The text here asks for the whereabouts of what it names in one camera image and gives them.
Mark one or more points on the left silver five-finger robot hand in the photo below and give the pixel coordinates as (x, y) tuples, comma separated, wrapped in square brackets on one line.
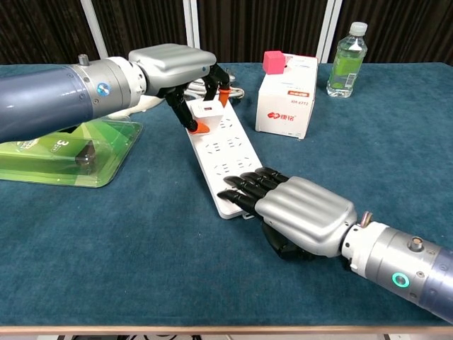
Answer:
[(170, 67)]

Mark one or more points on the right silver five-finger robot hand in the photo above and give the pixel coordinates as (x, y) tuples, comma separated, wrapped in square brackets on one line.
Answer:
[(308, 216)]

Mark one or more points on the white USB charger block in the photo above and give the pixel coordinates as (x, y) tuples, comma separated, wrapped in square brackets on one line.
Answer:
[(207, 115)]

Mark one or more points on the white power strip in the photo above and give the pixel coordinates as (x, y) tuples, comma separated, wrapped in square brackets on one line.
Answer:
[(226, 152)]

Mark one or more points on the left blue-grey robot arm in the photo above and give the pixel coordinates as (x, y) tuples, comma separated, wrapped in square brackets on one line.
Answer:
[(53, 99)]

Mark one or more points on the cream fish-shaped fishing toy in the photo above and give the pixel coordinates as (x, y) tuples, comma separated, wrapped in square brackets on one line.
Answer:
[(148, 103)]

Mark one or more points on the dark white-framed partition screen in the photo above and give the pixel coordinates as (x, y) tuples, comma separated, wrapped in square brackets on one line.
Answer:
[(247, 28)]

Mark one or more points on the red cube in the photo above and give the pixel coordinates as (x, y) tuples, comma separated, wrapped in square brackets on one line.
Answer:
[(273, 63)]

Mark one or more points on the white cardboard carton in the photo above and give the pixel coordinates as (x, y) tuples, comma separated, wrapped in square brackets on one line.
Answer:
[(285, 106)]

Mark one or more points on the green blister pack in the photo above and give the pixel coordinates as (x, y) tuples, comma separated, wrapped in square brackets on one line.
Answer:
[(53, 159)]

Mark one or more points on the clear bottle with green label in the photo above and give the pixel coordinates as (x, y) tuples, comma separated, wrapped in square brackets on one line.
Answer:
[(346, 67)]

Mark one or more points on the teal table cloth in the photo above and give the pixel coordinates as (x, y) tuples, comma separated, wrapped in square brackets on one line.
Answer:
[(141, 248)]

